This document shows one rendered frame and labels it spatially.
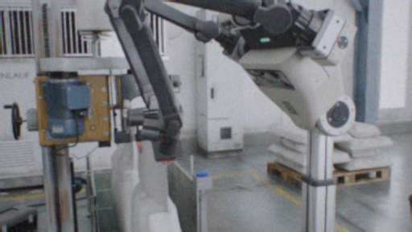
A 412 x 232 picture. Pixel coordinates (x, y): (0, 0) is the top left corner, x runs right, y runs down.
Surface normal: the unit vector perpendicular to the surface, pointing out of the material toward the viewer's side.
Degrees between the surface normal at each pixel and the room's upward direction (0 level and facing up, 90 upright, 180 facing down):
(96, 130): 90
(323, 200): 90
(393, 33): 90
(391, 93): 90
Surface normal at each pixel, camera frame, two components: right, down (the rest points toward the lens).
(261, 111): 0.31, 0.12
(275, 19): 0.00, 0.59
